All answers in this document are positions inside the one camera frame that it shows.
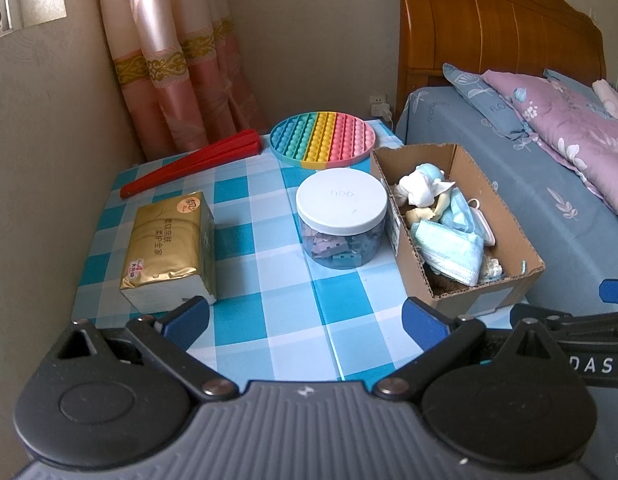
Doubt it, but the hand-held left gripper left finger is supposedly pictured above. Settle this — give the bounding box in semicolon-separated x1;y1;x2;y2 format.
54;295;240;404

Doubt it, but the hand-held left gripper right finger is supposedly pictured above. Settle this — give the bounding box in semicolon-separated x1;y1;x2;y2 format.
371;296;566;404

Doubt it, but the brown hair scrunchie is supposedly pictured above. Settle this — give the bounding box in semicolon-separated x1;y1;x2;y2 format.
426;269;471;296

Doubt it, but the blue face mask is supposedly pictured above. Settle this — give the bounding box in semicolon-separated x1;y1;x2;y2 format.
411;222;485;286
441;187;496;249

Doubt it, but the sachet with blue tassel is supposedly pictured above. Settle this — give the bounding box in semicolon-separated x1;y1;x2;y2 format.
481;255;529;281

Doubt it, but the beige knotted cloth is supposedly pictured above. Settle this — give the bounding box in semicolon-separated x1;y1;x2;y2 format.
403;204;443;226

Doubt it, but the cardboard box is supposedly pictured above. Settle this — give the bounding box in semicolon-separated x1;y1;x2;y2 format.
371;142;546;315

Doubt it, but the gold tissue pack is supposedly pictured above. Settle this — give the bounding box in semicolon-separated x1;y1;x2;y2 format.
118;190;218;315

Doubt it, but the blue white checked tablecloth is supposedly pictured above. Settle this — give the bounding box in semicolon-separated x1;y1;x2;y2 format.
71;120;530;386

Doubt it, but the clear jar with white lid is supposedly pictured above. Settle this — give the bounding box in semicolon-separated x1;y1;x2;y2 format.
295;169;389;271

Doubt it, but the red folding fan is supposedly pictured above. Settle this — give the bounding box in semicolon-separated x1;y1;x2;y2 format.
119;128;264;199

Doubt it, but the pink floral pillow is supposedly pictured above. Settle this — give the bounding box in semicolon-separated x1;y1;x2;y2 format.
481;69;618;232

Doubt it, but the pale pink cloth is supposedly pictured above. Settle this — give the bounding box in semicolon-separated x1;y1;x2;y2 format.
591;78;618;127

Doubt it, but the rainbow pop bubble toy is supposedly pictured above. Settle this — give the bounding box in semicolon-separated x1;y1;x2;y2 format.
268;109;378;170

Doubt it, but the blue floral pillow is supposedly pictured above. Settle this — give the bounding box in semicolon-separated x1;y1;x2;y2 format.
442;62;533;142

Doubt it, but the pink cream curtain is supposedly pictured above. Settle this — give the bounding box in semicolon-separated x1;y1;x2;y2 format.
96;0;270;162

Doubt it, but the wooden bed headboard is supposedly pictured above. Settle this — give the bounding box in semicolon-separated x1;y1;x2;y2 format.
386;0;608;127

